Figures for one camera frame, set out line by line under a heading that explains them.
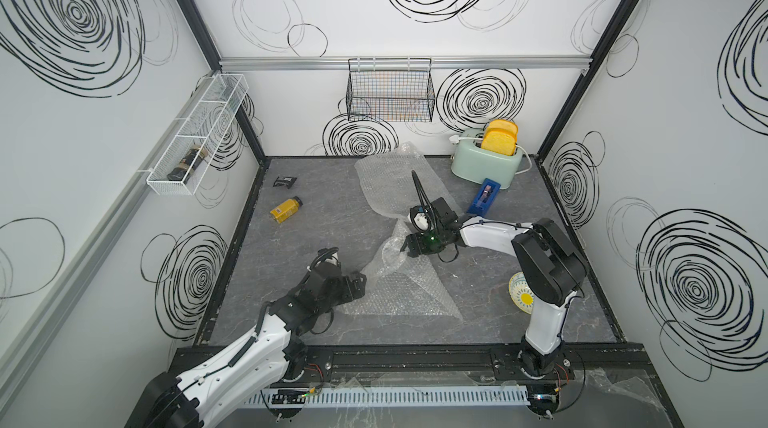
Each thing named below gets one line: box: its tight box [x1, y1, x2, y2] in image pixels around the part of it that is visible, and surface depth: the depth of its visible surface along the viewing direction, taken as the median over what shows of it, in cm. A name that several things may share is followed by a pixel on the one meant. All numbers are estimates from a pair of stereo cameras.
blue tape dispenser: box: [466, 178, 501, 217], surface depth 104 cm
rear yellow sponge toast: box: [484, 119, 518, 141], surface depth 101 cm
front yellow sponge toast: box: [481, 130, 516, 156], surface depth 101 cm
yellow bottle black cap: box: [270, 195, 303, 224], surface depth 103 cm
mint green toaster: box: [450, 131, 523, 189], surface depth 105 cm
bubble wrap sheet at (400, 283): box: [344, 219, 464, 319], surface depth 86 cm
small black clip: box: [273, 176, 297, 189], surface depth 114 cm
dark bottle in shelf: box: [167, 147, 208, 185], surface depth 68 cm
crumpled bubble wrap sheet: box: [354, 142, 453, 219], surface depth 114 cm
